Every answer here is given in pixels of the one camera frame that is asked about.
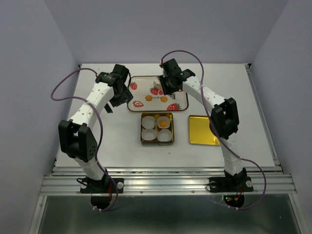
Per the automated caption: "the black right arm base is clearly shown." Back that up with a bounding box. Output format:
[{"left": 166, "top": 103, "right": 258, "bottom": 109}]
[{"left": 207, "top": 168, "right": 254, "bottom": 193}]

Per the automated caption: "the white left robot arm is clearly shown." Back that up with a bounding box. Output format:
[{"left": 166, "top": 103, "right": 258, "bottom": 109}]
[{"left": 58, "top": 64, "right": 133, "bottom": 192}]

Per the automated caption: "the white paper cup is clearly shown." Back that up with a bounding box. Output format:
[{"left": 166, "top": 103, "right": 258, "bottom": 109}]
[
  {"left": 157, "top": 129, "right": 173, "bottom": 142},
  {"left": 141, "top": 129, "right": 157, "bottom": 141},
  {"left": 156, "top": 116, "right": 171, "bottom": 129},
  {"left": 141, "top": 116, "right": 156, "bottom": 129}
]

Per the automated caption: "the strawberry print tray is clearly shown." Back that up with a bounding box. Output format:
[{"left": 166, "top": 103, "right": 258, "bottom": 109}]
[{"left": 128, "top": 76, "right": 189, "bottom": 112}]

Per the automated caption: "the gold square cookie tin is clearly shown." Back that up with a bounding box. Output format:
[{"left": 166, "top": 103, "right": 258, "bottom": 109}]
[{"left": 140, "top": 112, "right": 175, "bottom": 146}]

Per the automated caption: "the white paper cup back left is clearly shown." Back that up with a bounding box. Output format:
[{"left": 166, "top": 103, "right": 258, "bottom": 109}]
[{"left": 141, "top": 116, "right": 156, "bottom": 129}]

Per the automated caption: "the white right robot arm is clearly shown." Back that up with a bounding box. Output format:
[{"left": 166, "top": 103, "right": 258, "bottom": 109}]
[{"left": 158, "top": 58, "right": 243, "bottom": 190}]

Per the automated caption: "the white paper cup front left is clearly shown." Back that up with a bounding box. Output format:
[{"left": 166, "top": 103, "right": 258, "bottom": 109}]
[{"left": 141, "top": 129, "right": 157, "bottom": 141}]

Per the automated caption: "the white paper cup back right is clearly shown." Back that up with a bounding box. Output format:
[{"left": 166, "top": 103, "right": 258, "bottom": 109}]
[{"left": 156, "top": 116, "right": 171, "bottom": 129}]

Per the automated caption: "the gold tin lid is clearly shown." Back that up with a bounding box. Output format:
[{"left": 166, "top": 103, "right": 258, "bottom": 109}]
[{"left": 189, "top": 115, "right": 220, "bottom": 146}]

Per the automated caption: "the white paper cup front right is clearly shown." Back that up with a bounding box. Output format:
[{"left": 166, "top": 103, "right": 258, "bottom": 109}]
[{"left": 157, "top": 129, "right": 173, "bottom": 142}]

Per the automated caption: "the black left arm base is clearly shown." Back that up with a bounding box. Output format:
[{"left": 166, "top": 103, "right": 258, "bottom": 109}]
[{"left": 76, "top": 177, "right": 124, "bottom": 194}]

